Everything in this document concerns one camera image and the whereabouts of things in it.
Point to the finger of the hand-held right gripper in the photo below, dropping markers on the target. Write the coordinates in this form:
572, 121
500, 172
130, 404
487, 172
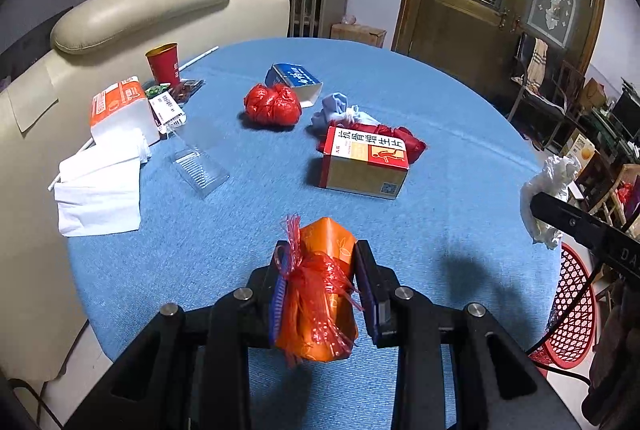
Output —
565, 217

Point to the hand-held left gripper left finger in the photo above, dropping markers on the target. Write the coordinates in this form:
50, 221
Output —
276, 305

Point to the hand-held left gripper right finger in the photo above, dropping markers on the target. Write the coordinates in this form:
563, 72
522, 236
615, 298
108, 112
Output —
367, 305

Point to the red plastic basket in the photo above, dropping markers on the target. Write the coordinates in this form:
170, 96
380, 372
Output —
575, 310

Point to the orange packet with red net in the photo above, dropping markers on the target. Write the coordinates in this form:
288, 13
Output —
325, 240

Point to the tan and red medicine box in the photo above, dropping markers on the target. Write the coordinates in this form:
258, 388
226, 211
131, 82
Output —
360, 170

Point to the clear plastic tray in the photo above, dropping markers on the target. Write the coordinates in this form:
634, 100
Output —
200, 165

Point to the dark red plastic bag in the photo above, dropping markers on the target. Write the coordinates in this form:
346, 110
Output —
412, 145

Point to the bright red plastic bag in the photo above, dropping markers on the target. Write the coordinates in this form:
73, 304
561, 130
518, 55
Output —
272, 105

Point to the light blue cloth bundle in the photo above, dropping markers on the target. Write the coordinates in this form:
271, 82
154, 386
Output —
332, 108

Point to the blue and white carton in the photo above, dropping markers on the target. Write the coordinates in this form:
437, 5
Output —
295, 75

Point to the person's right forearm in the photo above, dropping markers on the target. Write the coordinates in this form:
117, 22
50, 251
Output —
615, 360

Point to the wicker chair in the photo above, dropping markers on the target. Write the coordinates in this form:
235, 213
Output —
607, 200

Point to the small red bag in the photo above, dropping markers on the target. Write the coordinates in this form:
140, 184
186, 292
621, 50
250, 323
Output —
625, 196

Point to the orange print carton box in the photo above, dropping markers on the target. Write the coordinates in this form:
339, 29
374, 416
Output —
582, 150

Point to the black monitor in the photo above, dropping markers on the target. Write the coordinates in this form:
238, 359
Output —
627, 110

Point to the plain brown cardboard box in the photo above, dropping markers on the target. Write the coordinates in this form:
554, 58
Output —
594, 94

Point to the dark wooden chair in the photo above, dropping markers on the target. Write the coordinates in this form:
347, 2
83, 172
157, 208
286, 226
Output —
570, 85

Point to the blue tablecloth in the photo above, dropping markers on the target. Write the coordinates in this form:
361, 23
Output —
450, 135

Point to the striped scarf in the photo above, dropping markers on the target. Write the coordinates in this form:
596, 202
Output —
539, 60

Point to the black metal chair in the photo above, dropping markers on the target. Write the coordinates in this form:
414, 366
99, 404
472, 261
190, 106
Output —
522, 60

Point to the white tissue sheets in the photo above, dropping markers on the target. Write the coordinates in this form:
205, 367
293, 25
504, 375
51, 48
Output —
100, 195

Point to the white labelled packet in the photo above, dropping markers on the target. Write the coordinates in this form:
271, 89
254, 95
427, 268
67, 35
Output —
167, 108

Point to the wooden double door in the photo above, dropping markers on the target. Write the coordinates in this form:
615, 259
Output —
470, 10

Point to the dark snack packet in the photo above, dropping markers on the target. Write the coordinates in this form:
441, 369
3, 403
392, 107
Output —
190, 90

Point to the green snack packet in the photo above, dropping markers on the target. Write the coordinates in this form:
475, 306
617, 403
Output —
157, 90

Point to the white stick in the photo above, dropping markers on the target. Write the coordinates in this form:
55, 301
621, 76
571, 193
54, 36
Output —
70, 165
200, 57

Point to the orange and white tissue pack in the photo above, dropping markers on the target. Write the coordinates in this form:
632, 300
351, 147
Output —
117, 98

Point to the red paper cup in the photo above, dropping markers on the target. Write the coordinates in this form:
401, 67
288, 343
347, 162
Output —
164, 65

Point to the cardboard box with red mark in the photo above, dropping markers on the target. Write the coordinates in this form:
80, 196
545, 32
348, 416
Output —
357, 35

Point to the grey wooden crib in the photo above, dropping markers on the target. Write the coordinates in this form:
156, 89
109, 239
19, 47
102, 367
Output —
310, 5

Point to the beige leather sofa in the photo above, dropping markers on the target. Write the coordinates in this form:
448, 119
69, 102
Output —
150, 5

